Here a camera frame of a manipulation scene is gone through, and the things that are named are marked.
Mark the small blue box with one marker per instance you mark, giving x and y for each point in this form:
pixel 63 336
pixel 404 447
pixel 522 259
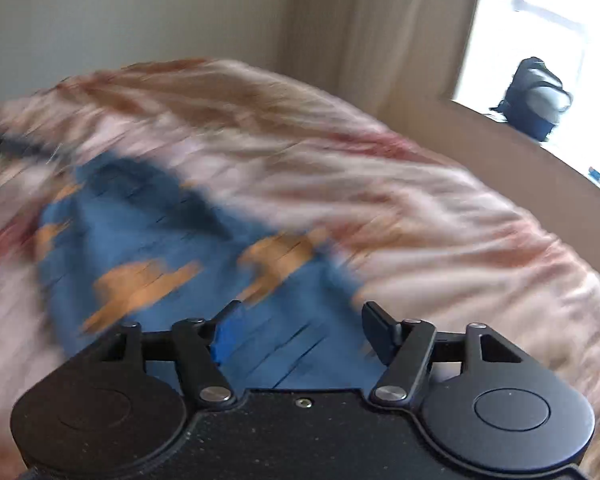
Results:
pixel 594 174

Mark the white framed window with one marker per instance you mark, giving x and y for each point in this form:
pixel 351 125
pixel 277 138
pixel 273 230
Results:
pixel 545 20

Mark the blue printed pants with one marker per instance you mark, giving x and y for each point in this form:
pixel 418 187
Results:
pixel 180 240

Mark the dark blue backpack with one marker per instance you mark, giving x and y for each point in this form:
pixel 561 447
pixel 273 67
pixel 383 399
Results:
pixel 535 97

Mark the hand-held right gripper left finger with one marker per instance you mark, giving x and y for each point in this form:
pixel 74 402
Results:
pixel 225 336

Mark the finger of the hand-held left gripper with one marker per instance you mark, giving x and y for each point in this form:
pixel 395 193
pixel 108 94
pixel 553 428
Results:
pixel 15 147

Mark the beige curtain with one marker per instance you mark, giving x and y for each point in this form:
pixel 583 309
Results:
pixel 325 25

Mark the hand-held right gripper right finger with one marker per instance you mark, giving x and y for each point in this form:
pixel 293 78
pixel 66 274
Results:
pixel 380 332

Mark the pink floral bed blanket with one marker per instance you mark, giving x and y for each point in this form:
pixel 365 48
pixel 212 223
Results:
pixel 380 185

